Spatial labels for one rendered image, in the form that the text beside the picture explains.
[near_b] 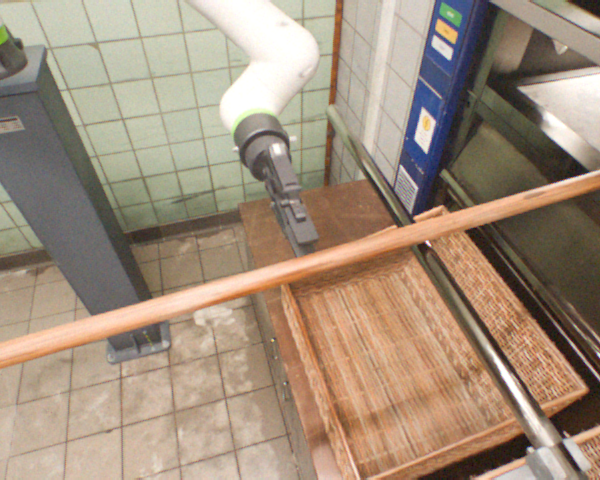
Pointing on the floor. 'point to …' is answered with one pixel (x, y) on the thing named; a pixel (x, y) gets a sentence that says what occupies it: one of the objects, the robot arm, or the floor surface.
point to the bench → (301, 403)
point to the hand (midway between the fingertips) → (301, 234)
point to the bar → (476, 335)
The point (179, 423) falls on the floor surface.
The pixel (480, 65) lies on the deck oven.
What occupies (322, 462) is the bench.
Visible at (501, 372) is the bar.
